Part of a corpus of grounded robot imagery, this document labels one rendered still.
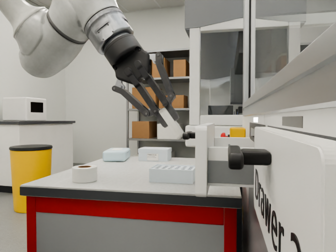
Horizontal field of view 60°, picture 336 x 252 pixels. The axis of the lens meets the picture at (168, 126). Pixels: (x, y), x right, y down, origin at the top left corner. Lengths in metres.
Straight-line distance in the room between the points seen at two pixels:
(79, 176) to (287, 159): 0.71
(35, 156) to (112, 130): 2.40
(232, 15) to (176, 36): 3.67
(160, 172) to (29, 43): 0.46
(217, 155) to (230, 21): 1.05
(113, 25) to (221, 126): 0.89
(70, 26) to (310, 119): 0.55
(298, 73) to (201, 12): 1.25
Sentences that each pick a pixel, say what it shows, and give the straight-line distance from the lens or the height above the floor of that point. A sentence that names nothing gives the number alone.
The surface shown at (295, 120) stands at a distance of 0.26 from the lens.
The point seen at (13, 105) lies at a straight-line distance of 4.40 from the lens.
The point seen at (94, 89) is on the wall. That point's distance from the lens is 5.53.
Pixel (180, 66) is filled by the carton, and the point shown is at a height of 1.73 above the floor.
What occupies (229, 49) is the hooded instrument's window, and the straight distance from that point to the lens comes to 1.44.
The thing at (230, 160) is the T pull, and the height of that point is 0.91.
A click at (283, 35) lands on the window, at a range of 0.42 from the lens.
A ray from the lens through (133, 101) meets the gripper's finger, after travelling 0.60.
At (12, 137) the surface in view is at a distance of 4.05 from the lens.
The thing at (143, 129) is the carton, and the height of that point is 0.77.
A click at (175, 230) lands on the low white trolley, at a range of 0.76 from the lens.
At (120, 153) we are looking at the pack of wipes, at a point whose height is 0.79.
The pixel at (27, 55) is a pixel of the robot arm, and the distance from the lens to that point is 0.76.
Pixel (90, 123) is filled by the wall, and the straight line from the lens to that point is 5.56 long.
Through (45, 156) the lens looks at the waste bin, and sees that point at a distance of 3.21.
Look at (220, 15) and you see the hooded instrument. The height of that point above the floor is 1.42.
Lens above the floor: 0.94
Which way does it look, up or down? 2 degrees down
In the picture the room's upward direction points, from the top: straight up
